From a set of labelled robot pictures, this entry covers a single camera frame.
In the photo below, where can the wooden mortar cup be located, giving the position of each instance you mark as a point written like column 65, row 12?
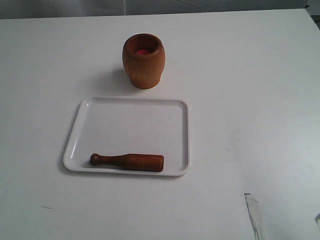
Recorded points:
column 144, row 71

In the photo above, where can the white plastic tray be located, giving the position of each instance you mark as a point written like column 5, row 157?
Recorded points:
column 112, row 126

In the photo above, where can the clear tape strip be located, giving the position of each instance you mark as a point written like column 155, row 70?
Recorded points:
column 255, row 216

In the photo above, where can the red object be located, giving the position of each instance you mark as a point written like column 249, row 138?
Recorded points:
column 142, row 52

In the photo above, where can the wooden pestle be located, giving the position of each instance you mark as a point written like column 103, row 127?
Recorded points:
column 131, row 161

